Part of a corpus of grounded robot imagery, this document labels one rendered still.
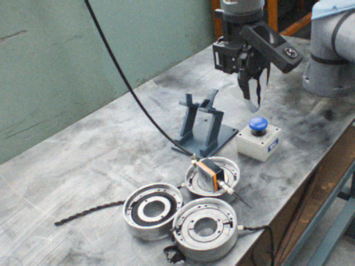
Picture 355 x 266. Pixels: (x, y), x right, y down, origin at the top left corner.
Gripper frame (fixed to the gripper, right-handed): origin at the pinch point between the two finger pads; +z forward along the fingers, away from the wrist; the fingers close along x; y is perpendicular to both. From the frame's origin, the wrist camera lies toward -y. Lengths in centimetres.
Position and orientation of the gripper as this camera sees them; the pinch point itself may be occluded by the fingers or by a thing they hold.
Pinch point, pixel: (257, 107)
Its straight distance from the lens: 73.3
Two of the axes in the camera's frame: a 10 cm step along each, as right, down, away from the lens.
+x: -6.3, 4.8, -6.1
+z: 1.0, 8.3, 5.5
